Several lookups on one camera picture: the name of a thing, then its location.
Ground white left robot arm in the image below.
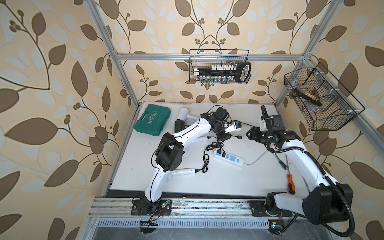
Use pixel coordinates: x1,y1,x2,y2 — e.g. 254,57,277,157
132,112,242,216

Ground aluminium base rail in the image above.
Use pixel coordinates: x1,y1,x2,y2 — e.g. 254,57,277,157
86,197,340,230

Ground white hair dryer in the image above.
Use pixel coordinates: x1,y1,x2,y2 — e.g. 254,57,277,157
172,168,196,177
175,107,199,124
192,136,209,143

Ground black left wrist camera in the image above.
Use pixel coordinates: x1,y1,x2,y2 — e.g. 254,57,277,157
214,107,229,121

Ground black wire basket back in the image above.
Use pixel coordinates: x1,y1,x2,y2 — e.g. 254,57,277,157
189,49,252,85

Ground green handled screwdriver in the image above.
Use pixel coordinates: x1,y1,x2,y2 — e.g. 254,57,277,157
274,154,288,170

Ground black white socket set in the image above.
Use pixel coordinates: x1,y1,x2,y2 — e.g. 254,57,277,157
192,62,252,84

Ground black wire basket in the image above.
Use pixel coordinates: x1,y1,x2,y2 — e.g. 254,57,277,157
189,49,252,85
284,63,366,131

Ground black wire basket right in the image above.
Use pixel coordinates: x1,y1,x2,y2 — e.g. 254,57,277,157
284,63,366,131

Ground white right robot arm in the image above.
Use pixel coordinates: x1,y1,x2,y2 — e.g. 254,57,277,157
246,127,355,238

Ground white power strip cable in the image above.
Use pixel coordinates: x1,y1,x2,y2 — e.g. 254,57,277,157
243,149,268,166

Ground black dryer power cord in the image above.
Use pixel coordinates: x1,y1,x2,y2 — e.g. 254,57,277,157
205,140,226,157

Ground black near dryer cord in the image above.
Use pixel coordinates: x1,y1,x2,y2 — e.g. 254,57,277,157
195,150,210,173

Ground white blue power strip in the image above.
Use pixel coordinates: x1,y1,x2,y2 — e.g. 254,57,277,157
213,150,245,168

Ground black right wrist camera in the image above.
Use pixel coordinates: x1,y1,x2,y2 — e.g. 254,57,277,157
260,105,285,135

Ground green plastic tool case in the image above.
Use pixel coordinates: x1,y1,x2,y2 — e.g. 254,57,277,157
134,104,171,136

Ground black brush in basket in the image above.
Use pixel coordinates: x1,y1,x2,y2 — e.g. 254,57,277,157
294,88,323,107

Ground black green dryer cord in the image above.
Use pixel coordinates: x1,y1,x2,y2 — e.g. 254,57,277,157
206,134,243,151

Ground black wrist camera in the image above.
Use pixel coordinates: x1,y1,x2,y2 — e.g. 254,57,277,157
260,105,285,135
214,107,229,121

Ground orange handled screwdriver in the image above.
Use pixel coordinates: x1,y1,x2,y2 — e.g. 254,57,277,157
286,156,296,195

